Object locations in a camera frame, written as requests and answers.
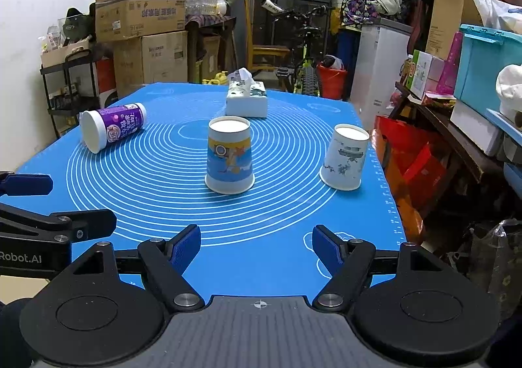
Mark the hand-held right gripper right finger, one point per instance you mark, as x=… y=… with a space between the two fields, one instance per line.
x=325 y=247

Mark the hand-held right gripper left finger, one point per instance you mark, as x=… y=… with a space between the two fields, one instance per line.
x=186 y=244

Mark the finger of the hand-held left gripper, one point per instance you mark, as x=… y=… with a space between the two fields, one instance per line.
x=81 y=225
x=28 y=185

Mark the white floral paper cup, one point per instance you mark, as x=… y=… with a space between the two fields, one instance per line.
x=344 y=160

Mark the blue and yellow paper cup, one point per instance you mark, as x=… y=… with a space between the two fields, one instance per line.
x=228 y=164

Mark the purple labelled plastic cup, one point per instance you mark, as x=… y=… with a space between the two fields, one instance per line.
x=118 y=123

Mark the blue silicone baking mat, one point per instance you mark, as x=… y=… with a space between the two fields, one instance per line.
x=142 y=188

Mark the black rack trolley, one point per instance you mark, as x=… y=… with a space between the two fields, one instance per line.
x=71 y=84

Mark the red shopping bag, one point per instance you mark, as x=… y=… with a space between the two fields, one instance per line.
x=408 y=164

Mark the small shallow cardboard box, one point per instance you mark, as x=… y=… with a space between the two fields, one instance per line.
x=61 y=51

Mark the white tissue box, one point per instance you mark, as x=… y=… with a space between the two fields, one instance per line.
x=246 y=104

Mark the red bucket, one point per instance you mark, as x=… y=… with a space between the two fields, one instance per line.
x=332 y=80

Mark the dark green cap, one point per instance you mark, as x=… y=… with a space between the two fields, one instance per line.
x=79 y=25

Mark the yellow toy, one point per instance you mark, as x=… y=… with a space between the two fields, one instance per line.
x=216 y=79

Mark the dark clear plastic bag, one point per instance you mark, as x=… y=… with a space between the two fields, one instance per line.
x=493 y=262

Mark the dark wooden side shelf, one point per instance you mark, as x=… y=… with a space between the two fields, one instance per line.
x=444 y=127

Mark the large plain cardboard box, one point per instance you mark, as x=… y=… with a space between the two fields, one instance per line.
x=151 y=62

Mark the white chest freezer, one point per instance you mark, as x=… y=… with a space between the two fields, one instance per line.
x=377 y=66

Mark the flat white box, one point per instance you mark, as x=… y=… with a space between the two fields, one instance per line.
x=473 y=127

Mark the white and green box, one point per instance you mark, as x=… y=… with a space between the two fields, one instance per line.
x=420 y=74

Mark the open printed cardboard box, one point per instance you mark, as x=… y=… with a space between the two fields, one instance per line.
x=138 y=17

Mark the wooden chair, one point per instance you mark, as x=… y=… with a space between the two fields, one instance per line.
x=265 y=51

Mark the black bicycle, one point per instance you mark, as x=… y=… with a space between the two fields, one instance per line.
x=304 y=41

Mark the pink box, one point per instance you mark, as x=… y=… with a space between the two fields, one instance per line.
x=450 y=66

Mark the dark wooden table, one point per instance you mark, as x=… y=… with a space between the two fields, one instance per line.
x=208 y=23

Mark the teal plastic storage bin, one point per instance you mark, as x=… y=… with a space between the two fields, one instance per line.
x=481 y=66

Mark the clear plastic bottles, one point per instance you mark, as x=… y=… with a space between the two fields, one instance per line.
x=204 y=5

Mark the floral printed cloth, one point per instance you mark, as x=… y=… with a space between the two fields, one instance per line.
x=359 y=4

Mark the white cloth hat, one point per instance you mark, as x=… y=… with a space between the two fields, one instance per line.
x=509 y=86

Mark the tall cardboard box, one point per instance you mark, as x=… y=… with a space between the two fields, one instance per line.
x=448 y=13

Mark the white plastic bag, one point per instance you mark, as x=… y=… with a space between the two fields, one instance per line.
x=487 y=4

